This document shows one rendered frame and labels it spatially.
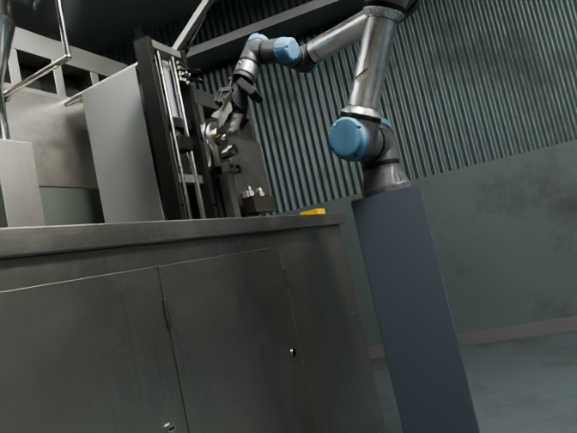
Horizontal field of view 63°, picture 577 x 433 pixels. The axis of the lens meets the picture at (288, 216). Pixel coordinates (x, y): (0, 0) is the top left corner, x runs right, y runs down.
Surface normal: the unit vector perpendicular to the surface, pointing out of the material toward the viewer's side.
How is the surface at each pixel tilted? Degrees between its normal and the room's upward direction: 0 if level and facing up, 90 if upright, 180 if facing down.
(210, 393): 90
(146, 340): 90
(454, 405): 90
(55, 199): 90
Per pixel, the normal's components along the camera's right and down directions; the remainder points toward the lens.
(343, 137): -0.60, 0.18
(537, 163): -0.30, -0.02
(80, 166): 0.86, -0.22
